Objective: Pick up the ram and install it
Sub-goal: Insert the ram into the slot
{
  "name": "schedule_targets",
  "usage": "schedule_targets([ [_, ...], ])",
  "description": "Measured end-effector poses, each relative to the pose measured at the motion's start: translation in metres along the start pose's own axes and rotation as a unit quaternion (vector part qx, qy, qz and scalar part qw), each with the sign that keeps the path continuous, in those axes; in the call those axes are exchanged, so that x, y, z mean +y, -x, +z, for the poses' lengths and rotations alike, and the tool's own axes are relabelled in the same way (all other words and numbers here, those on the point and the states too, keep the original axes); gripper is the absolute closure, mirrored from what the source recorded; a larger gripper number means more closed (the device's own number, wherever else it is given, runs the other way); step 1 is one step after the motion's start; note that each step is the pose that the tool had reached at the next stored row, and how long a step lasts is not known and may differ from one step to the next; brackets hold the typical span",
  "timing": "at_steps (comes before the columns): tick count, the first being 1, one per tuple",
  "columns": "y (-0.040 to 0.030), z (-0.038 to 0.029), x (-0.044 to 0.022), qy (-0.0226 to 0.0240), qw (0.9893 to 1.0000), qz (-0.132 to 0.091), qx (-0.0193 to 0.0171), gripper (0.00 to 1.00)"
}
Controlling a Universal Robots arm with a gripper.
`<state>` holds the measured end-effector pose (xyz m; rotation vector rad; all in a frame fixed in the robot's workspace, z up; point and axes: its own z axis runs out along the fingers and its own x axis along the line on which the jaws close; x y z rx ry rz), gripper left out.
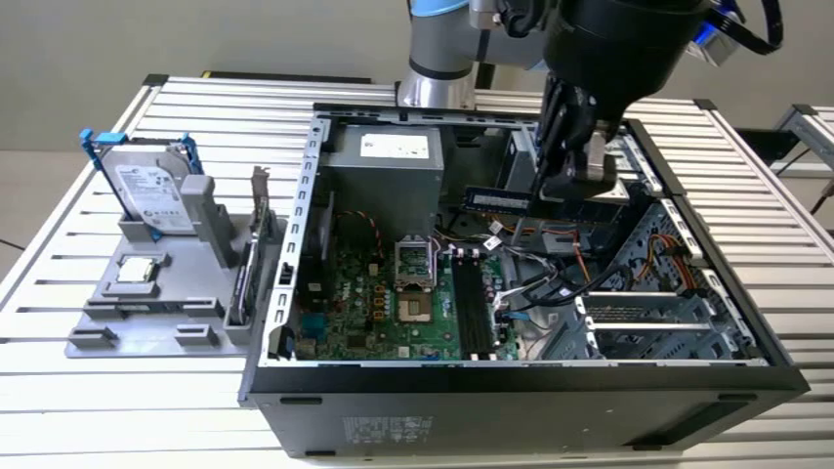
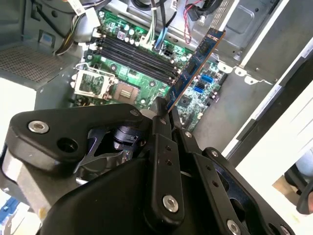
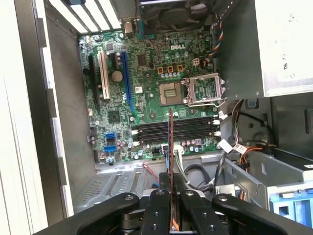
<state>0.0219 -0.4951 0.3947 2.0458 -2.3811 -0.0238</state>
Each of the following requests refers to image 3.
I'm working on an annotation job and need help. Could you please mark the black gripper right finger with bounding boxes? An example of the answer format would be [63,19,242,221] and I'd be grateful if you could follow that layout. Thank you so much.
[175,178,312,235]

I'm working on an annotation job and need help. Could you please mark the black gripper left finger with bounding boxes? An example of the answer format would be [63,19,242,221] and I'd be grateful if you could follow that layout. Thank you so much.
[31,172,172,235]

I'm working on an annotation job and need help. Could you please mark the black RAM slot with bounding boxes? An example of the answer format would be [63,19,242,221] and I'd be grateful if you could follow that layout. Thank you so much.
[139,114,215,131]
[139,125,216,141]

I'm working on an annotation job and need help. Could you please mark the RAM slot with white clips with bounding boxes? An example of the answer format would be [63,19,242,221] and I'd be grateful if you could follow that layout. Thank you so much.
[132,119,222,137]

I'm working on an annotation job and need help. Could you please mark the perforated metal disk bay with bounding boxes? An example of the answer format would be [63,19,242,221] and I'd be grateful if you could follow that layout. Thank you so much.
[73,168,157,213]

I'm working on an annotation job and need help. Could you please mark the grey metal drive cage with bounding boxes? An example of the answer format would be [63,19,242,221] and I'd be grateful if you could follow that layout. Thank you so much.
[224,144,313,235]

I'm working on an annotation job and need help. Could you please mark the black square chipset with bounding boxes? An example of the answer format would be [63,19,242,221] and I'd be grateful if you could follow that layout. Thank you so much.
[107,110,121,123]

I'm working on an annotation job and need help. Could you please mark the CPU socket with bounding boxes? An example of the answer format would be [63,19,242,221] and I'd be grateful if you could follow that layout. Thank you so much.
[158,82,184,107]

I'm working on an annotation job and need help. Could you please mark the blue plastic tab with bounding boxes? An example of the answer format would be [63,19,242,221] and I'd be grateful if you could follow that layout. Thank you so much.
[246,99,260,110]

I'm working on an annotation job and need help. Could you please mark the black PC case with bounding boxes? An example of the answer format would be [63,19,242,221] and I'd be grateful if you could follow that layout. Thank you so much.
[0,0,313,235]

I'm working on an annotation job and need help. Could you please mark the green Dell motherboard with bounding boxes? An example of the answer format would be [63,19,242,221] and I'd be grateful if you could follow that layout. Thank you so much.
[78,29,221,165]

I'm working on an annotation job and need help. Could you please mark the metal socket cover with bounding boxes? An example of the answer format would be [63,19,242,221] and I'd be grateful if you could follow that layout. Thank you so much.
[182,72,227,106]

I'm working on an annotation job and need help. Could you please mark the blue expansion slot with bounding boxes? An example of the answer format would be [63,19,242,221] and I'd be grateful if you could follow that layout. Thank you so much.
[121,50,138,118]

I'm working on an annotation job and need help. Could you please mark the long black expansion slot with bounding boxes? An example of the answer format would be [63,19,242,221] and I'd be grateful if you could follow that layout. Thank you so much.
[88,55,100,112]

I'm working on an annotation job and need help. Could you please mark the white expansion slot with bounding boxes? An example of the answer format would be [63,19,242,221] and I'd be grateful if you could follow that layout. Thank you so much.
[98,50,111,100]

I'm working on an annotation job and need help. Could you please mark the short black expansion slot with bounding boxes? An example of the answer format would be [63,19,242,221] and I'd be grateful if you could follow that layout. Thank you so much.
[112,51,122,70]

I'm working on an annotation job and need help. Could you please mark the grey power supply unit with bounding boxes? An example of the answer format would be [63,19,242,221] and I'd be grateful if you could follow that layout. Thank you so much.
[210,0,313,101]

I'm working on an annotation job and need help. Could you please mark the black case fan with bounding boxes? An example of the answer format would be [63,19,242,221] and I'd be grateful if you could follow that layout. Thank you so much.
[139,0,212,36]

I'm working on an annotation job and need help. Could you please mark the black round cable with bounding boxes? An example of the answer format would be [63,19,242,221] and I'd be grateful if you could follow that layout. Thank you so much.
[184,163,222,196]

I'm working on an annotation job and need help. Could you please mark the light blue flat cable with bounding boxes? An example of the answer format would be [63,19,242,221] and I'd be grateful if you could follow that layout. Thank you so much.
[161,143,172,176]

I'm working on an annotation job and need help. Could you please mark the grey white wire bundle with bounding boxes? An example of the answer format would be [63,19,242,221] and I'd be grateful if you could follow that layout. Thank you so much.
[172,144,194,187]

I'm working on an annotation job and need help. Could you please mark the orange yellow power wires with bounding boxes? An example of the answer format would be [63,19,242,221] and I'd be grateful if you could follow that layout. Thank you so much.
[234,144,278,172]

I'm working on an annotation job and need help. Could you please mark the blue plastic drive bracket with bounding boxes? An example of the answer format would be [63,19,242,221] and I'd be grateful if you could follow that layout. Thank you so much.
[268,187,313,227]

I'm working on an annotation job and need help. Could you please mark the grey purple wire bundle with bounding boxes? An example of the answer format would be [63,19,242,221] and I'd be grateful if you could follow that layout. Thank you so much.
[228,99,246,147]

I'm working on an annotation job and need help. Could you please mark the thin wire locking lever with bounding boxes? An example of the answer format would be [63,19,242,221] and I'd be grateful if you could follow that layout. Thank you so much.
[187,94,227,110]

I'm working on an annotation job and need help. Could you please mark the twisted fan wire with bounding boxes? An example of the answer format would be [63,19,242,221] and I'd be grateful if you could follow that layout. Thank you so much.
[204,12,224,66]

